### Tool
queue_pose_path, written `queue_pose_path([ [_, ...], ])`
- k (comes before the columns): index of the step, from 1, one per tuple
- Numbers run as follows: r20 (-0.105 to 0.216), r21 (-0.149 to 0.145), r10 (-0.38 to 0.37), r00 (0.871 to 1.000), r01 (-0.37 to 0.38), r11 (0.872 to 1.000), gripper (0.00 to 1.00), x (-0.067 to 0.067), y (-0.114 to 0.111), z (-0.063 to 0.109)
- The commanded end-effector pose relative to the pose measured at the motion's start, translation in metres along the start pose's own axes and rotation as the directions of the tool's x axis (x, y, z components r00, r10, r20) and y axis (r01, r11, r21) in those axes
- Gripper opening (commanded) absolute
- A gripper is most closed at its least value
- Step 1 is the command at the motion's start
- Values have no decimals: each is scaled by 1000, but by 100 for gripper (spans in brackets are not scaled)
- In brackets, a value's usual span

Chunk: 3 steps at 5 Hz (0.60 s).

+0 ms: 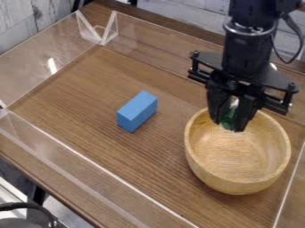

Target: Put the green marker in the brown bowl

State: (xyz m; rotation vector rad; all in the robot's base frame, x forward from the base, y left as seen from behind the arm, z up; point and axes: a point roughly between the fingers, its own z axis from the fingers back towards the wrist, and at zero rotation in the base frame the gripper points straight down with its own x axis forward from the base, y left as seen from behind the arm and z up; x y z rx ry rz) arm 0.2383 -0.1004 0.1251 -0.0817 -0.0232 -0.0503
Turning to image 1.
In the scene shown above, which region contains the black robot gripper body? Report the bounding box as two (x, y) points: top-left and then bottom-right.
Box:
(188, 20), (303, 117)

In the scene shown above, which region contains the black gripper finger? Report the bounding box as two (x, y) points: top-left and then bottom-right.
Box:
(206, 78), (232, 124)
(234, 95), (260, 132)

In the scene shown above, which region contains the green dry erase marker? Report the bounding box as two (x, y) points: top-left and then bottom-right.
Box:
(221, 99), (240, 131)

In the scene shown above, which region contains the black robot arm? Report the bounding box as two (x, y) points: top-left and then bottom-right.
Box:
(189, 0), (304, 132)

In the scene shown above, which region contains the brown wooden bowl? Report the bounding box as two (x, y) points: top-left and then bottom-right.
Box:
(184, 110), (292, 195)

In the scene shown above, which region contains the blue foam block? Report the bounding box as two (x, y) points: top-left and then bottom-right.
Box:
(117, 91), (158, 133)

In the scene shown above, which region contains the clear acrylic tray wall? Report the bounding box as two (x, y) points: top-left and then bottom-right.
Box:
(0, 6), (305, 228)

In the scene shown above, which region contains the black metal table bracket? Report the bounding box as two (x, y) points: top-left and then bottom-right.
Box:
(23, 183), (73, 228)

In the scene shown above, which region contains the black cable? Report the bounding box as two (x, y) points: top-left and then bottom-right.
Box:
(0, 201), (59, 228)

